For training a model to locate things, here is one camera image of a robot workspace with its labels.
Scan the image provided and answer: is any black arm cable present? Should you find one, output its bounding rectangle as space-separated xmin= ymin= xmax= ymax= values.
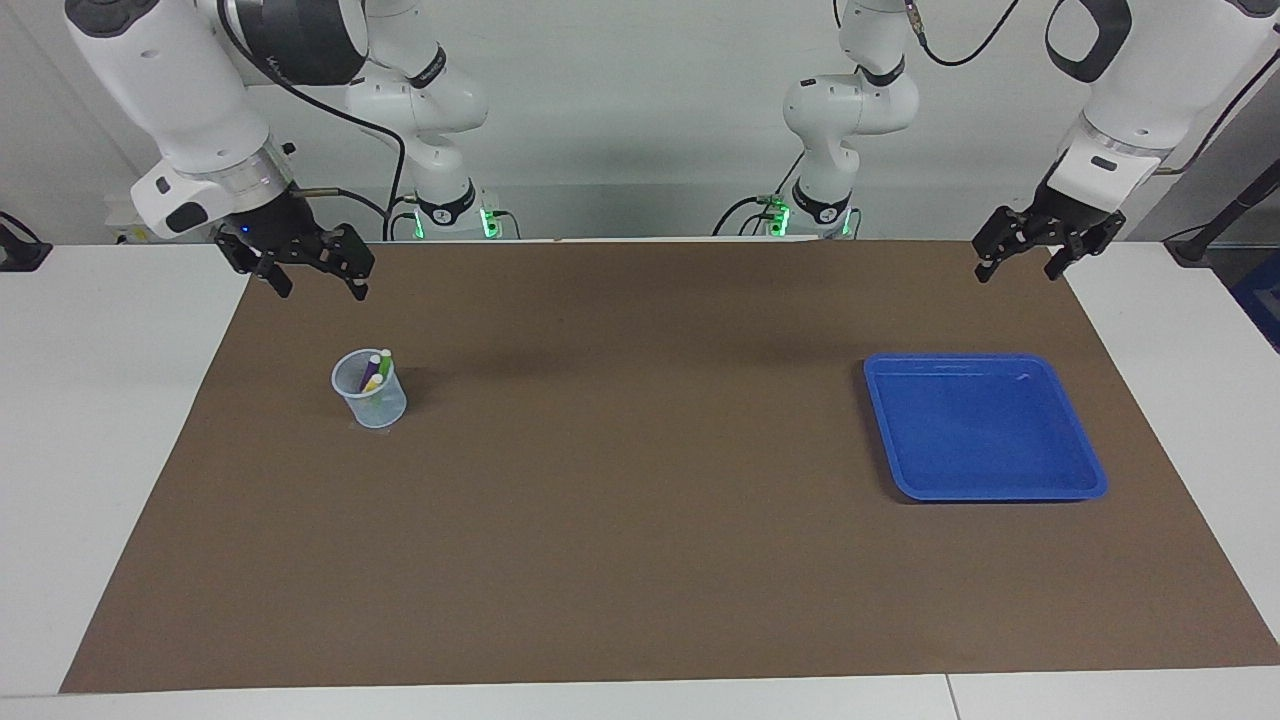
xmin=903 ymin=0 xmax=1023 ymax=71
xmin=215 ymin=0 xmax=407 ymax=241

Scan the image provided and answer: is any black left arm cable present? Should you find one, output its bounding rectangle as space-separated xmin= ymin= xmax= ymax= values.
xmin=903 ymin=0 xmax=1023 ymax=71

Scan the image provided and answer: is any black stand pole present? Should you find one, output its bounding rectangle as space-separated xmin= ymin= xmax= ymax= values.
xmin=1165 ymin=160 xmax=1280 ymax=267

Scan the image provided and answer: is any white power strip box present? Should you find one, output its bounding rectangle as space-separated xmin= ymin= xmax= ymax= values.
xmin=105 ymin=197 xmax=151 ymax=244

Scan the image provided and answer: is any black left base cable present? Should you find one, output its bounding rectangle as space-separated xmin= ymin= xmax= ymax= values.
xmin=712 ymin=148 xmax=806 ymax=237

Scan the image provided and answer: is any black clamp bracket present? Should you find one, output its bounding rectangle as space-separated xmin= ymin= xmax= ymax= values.
xmin=0 ymin=212 xmax=53 ymax=273

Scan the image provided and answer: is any translucent plastic cup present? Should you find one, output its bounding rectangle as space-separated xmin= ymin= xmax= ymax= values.
xmin=331 ymin=349 xmax=408 ymax=430

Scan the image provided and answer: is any blue plastic tray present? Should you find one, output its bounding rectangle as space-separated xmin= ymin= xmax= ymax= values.
xmin=863 ymin=353 xmax=1109 ymax=503

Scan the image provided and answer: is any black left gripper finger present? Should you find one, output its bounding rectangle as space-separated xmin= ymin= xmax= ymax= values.
xmin=972 ymin=205 xmax=1041 ymax=285
xmin=1043 ymin=225 xmax=1111 ymax=281

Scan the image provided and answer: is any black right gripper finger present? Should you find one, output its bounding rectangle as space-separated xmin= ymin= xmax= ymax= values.
xmin=320 ymin=224 xmax=377 ymax=302
xmin=214 ymin=232 xmax=294 ymax=299

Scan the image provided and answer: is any brown table mat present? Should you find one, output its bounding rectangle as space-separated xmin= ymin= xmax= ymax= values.
xmin=60 ymin=240 xmax=1280 ymax=694

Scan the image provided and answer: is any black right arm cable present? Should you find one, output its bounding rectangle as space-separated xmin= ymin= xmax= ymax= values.
xmin=215 ymin=0 xmax=407 ymax=241

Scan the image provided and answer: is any blue storage box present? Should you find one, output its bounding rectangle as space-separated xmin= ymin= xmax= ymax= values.
xmin=1230 ymin=250 xmax=1280 ymax=353

